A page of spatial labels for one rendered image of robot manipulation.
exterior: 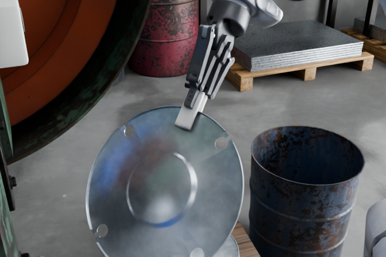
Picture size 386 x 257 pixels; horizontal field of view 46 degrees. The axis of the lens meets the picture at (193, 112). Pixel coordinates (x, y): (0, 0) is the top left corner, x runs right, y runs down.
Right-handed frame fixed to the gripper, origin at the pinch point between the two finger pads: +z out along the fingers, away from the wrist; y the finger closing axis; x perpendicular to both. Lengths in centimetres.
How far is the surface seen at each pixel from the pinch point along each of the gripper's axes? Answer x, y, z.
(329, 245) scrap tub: 13, -115, 8
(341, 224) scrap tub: 15, -111, -1
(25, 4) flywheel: -29.7, 16.3, -6.5
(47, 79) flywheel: -26.1, 7.8, 3.4
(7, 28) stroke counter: 13, 49, 10
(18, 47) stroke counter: 13, 48, 11
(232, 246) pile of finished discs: -9, -76, 21
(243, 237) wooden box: -9, -82, 17
